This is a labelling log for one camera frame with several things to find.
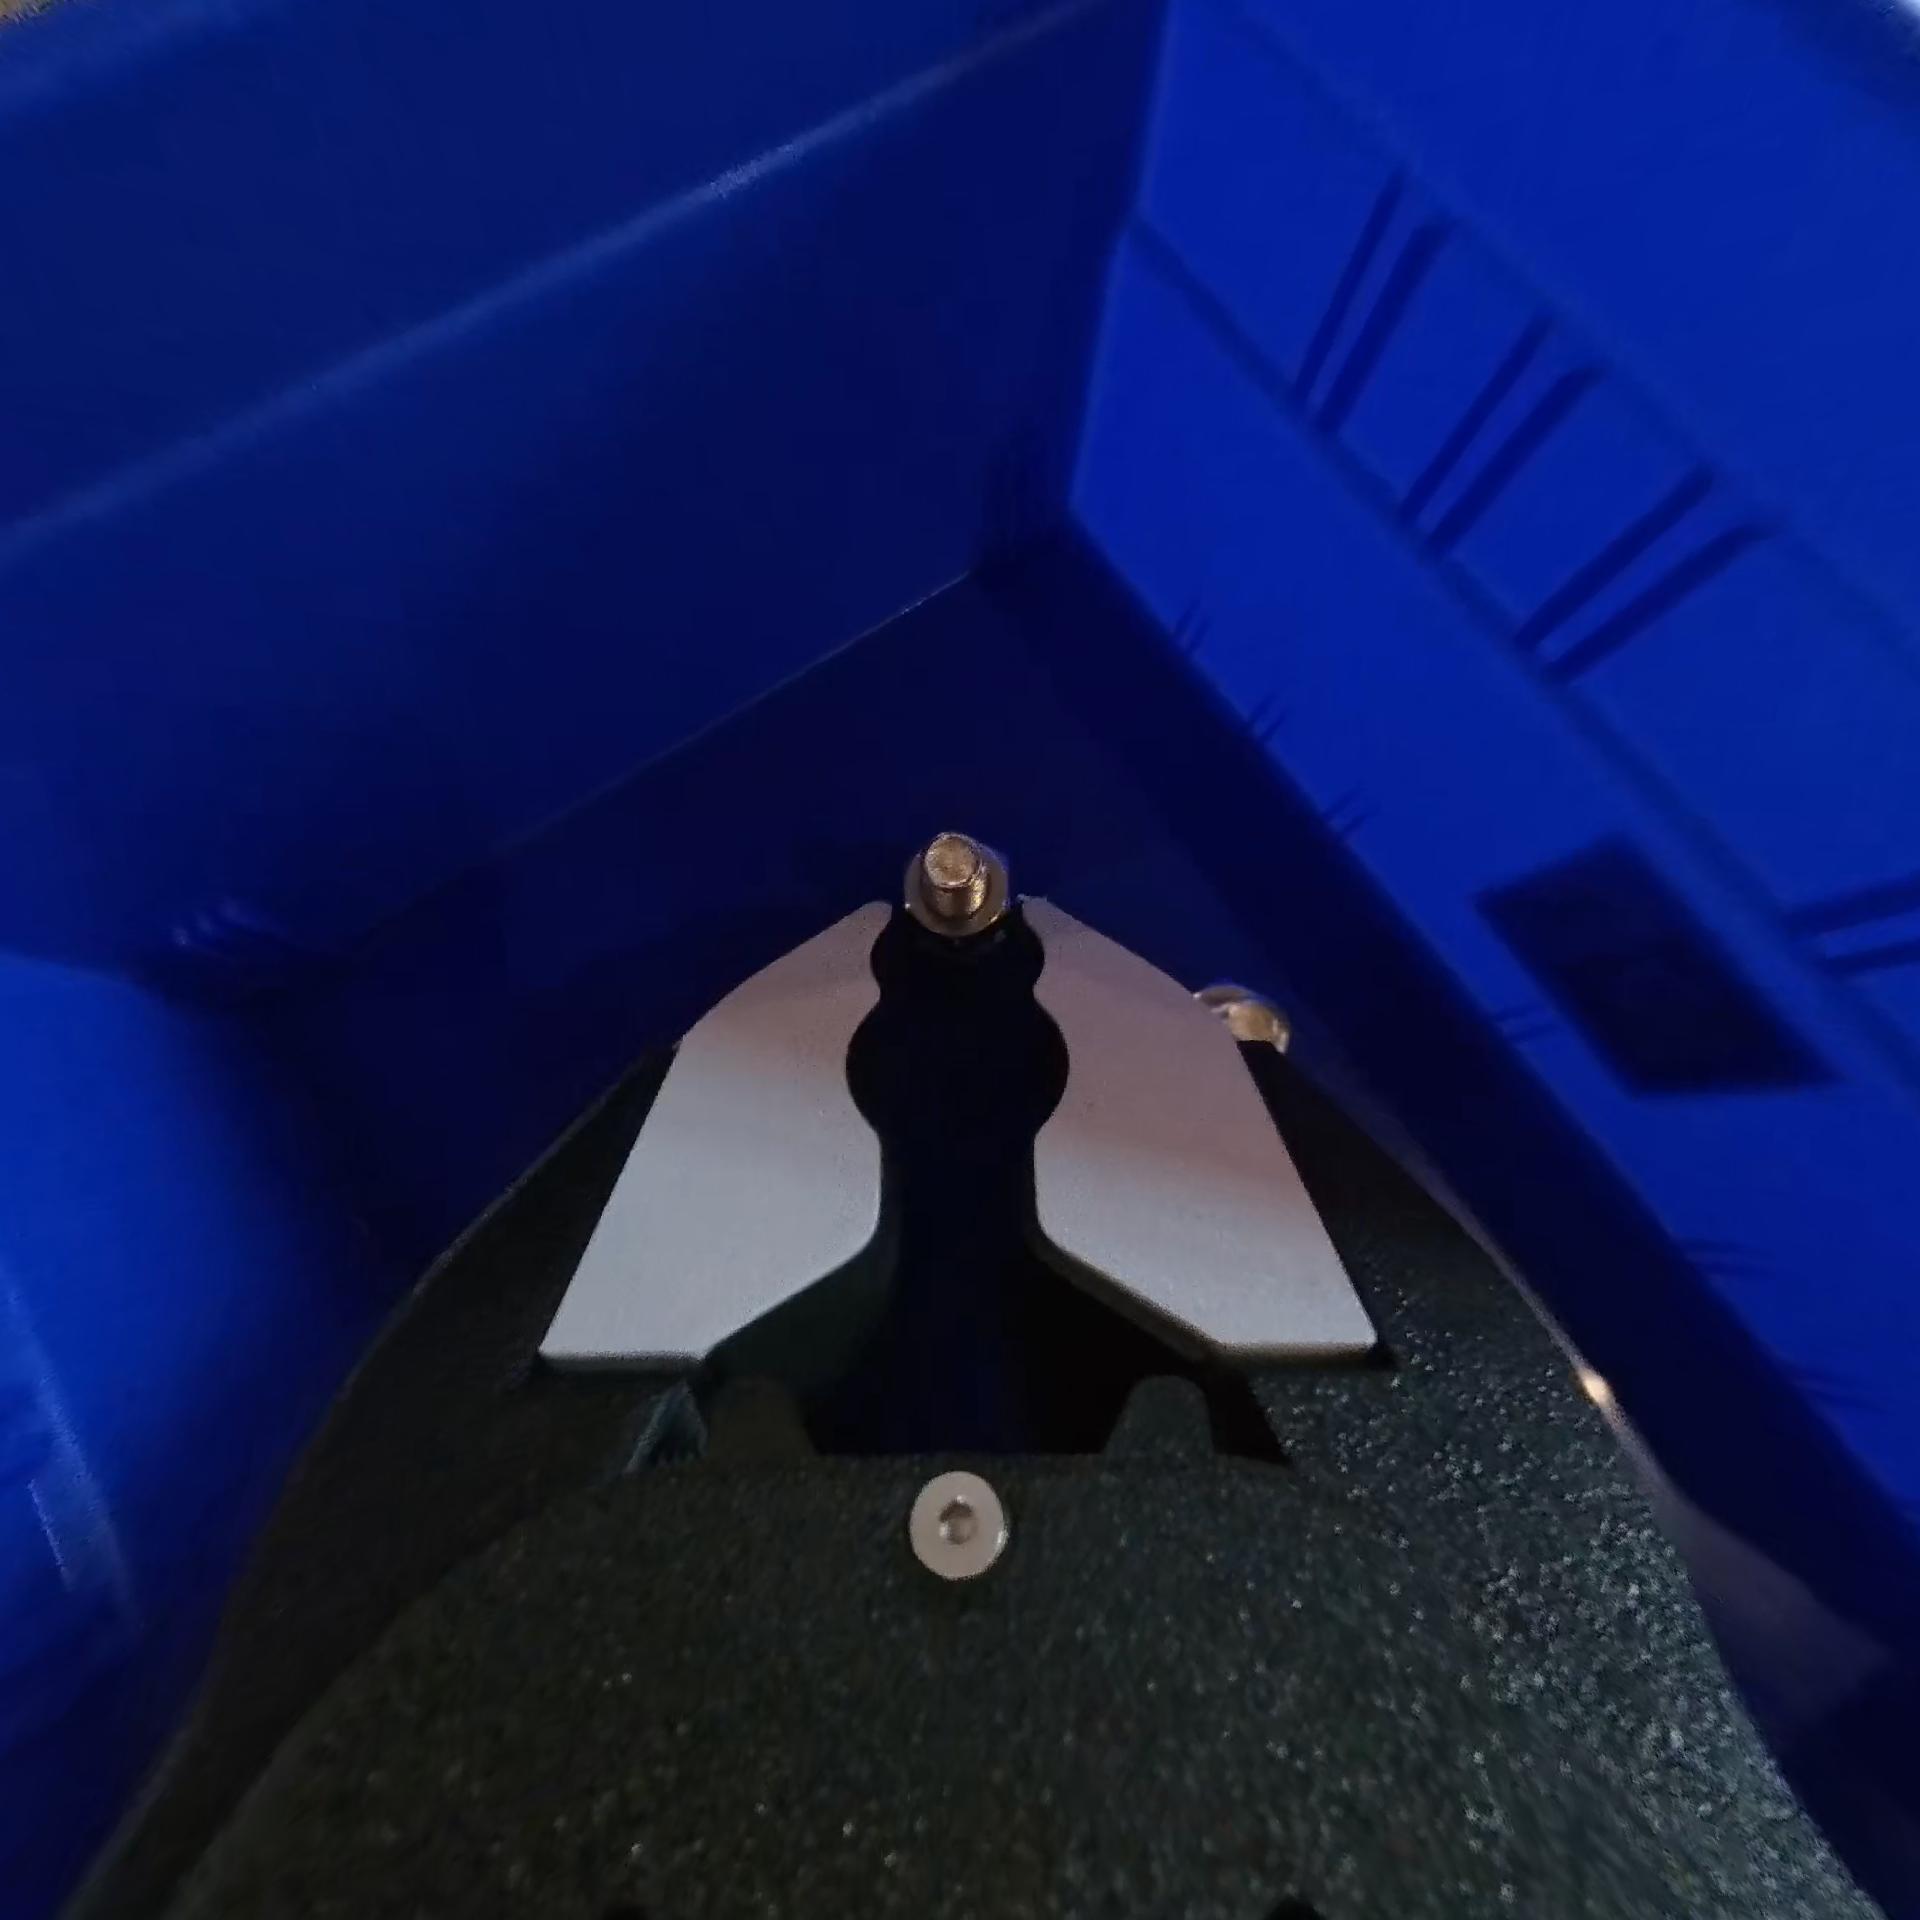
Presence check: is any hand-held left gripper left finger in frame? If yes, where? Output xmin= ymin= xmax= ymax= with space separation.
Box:
xmin=538 ymin=897 xmax=964 ymax=1376

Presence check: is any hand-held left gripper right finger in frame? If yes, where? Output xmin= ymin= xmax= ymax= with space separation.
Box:
xmin=959 ymin=897 xmax=1382 ymax=1368

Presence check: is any silver hex bolt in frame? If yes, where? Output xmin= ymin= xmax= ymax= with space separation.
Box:
xmin=902 ymin=830 xmax=1010 ymax=944
xmin=1191 ymin=983 xmax=1295 ymax=1057

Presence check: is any blue plastic bin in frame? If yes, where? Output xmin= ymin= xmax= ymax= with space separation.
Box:
xmin=0 ymin=0 xmax=1920 ymax=1920

